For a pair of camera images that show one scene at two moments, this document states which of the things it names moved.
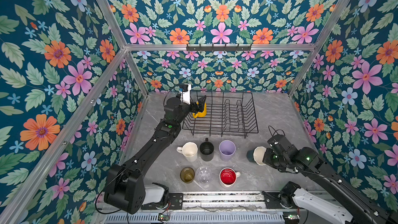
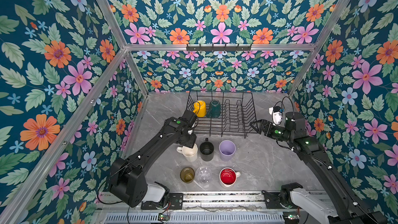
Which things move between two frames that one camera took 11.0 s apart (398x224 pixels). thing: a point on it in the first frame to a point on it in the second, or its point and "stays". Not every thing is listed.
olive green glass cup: [187, 175] stays
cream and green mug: [256, 155] to [214, 109]
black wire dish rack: [227, 112] stays
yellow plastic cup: [202, 114] stays
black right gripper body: [271, 159] to [276, 132]
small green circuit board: [164, 217] stays
